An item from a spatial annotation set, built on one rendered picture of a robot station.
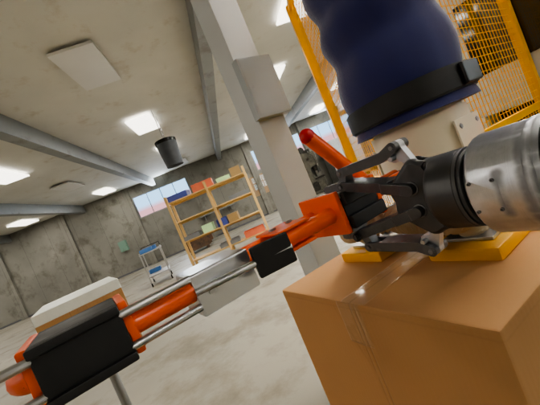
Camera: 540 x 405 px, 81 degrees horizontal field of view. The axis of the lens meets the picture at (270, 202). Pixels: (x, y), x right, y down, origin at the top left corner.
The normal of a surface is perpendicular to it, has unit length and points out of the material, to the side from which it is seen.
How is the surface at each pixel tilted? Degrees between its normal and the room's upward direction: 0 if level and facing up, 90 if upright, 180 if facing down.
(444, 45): 93
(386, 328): 90
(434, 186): 66
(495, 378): 90
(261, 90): 90
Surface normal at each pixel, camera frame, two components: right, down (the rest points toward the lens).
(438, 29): 0.29, -0.20
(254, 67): 0.48, -0.17
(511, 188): -0.81, 0.29
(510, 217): -0.53, 0.73
